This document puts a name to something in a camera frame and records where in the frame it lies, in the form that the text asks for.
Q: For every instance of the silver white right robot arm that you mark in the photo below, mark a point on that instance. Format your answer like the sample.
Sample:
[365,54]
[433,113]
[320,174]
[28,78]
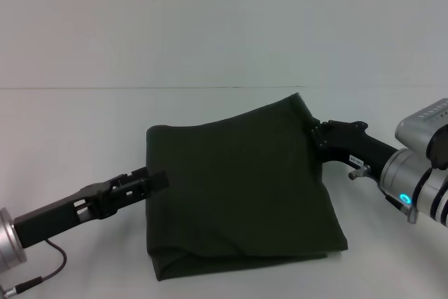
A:
[416,183]

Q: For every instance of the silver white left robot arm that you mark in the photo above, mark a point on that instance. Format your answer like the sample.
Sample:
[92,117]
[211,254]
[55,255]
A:
[10,239]

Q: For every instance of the dark green shirt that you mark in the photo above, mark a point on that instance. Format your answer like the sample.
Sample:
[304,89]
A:
[238,190]

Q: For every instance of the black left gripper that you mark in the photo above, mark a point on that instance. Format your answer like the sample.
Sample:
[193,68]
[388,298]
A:
[56,215]

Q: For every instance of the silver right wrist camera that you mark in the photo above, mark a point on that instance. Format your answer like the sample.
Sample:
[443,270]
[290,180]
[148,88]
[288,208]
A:
[423,127]

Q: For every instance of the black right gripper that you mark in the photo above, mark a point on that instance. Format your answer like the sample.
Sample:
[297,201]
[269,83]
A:
[353,145]

